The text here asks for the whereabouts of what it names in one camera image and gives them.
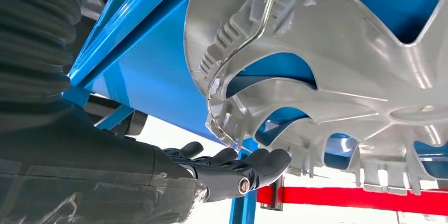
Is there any red barrier belt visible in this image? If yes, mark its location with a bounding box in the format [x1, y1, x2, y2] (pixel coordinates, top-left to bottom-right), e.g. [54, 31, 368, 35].
[257, 185, 448, 217]

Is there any chrome stanchion post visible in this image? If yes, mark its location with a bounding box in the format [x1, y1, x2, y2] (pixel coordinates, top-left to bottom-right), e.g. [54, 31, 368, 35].
[260, 175, 284, 212]

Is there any blue metal shelf rack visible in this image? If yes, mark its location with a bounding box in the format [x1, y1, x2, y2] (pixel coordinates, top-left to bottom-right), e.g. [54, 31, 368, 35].
[62, 0, 448, 224]

